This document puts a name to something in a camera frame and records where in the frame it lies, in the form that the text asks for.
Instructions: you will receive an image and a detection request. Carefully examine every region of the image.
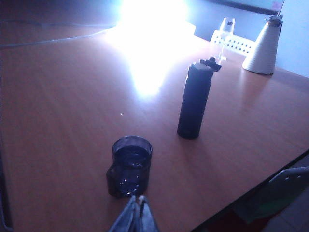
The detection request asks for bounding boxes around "wall whiteboard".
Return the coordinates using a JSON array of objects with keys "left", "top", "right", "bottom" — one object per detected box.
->
[{"left": 197, "top": 0, "right": 287, "bottom": 16}]

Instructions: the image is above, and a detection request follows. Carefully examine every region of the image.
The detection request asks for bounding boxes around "white power cable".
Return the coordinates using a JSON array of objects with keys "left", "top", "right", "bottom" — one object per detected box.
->
[{"left": 0, "top": 25, "right": 117, "bottom": 49}]

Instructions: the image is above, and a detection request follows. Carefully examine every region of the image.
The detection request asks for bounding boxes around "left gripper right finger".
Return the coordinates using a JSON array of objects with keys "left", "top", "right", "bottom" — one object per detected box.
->
[{"left": 137, "top": 195, "right": 160, "bottom": 232}]

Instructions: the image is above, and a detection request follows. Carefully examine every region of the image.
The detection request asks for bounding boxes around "clear wine glass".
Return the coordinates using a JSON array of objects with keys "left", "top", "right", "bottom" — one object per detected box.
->
[{"left": 217, "top": 17, "right": 236, "bottom": 61}]

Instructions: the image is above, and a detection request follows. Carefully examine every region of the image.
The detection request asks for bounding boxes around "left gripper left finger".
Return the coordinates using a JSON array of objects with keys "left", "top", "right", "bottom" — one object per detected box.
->
[{"left": 108, "top": 195, "right": 138, "bottom": 232}]

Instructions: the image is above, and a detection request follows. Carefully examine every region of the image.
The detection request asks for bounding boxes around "white ribbed cone device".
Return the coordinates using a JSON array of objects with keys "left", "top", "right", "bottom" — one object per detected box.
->
[{"left": 241, "top": 14, "right": 284, "bottom": 75}]

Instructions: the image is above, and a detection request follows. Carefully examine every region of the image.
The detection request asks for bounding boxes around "clear textured glass mug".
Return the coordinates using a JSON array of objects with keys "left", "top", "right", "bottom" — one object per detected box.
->
[{"left": 105, "top": 135, "right": 154, "bottom": 199}]

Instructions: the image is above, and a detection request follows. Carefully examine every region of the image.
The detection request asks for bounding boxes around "black thermos cup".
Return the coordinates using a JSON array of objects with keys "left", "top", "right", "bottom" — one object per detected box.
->
[{"left": 176, "top": 56, "right": 223, "bottom": 140}]

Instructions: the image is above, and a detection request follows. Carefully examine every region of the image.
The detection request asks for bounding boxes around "grey plastic back chair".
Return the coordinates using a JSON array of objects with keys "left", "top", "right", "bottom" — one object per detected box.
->
[{"left": 231, "top": 166, "right": 309, "bottom": 227}]

